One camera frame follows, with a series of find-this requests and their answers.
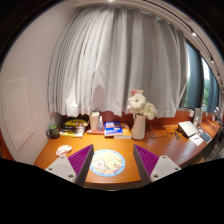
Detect white curtain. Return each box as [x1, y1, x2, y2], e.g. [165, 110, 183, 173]
[48, 5, 187, 118]

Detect white daisy flowers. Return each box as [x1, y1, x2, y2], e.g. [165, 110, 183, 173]
[127, 90, 157, 120]

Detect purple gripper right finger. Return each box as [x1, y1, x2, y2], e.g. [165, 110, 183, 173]
[133, 145, 180, 185]

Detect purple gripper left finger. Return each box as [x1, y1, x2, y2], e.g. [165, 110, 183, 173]
[46, 145, 94, 186]

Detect dark green mug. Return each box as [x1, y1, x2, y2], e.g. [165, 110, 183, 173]
[46, 124, 60, 139]

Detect smartphone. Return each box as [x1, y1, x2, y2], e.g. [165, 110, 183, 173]
[200, 133, 211, 143]

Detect white paper cup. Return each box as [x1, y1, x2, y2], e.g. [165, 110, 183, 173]
[89, 111, 100, 130]

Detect black cable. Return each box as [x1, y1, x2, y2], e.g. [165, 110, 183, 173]
[145, 125, 174, 139]

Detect stack of books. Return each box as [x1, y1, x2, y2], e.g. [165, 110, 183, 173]
[60, 119, 89, 138]

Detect white ceramic vase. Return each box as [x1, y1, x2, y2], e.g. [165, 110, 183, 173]
[131, 115, 146, 140]

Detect pink white computer mouse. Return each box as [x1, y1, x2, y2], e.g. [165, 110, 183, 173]
[56, 145, 72, 156]

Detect round cartoon mouse pad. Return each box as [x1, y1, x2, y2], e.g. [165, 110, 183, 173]
[90, 149, 126, 177]

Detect clear sanitizer bottle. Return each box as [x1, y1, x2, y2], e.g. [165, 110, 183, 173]
[98, 116, 103, 131]

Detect white paper sheet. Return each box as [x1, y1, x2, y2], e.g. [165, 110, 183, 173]
[190, 134, 203, 146]

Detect silver laptop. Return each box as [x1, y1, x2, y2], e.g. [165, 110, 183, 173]
[178, 121, 197, 138]

